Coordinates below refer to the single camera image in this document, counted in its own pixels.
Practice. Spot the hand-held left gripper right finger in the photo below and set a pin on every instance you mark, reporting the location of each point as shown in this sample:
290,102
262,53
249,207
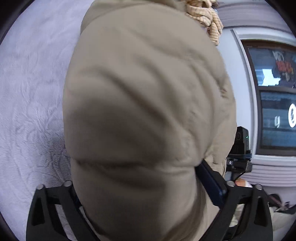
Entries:
212,185

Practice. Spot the grey framed window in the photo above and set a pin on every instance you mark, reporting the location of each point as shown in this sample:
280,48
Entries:
272,120

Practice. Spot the person's right hand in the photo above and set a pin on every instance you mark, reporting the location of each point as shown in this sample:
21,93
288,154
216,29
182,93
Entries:
242,183

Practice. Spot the striped beige brown cloth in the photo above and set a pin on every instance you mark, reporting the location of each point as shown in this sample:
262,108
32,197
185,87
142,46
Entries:
208,16

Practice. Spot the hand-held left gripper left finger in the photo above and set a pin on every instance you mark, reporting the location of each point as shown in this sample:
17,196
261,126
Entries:
69,204

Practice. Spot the beige puffer jacket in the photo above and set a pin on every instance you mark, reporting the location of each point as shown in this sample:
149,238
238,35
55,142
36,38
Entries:
143,115

